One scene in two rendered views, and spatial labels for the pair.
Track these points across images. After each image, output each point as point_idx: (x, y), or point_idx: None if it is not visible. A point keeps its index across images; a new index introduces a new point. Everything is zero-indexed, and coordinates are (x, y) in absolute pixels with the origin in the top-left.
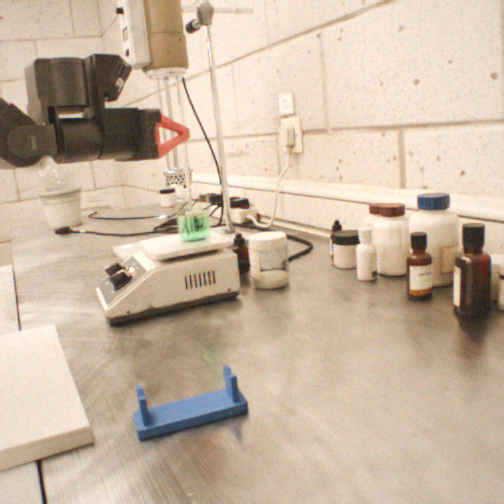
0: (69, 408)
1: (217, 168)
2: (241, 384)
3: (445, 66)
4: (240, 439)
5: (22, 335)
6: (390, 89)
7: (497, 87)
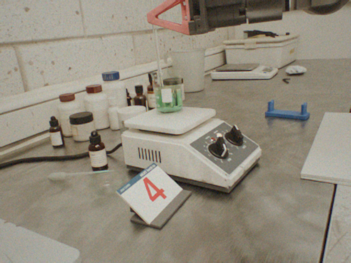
0: (329, 117)
1: None
2: (258, 117)
3: (47, 1)
4: (282, 109)
5: (335, 169)
6: (0, 12)
7: (79, 18)
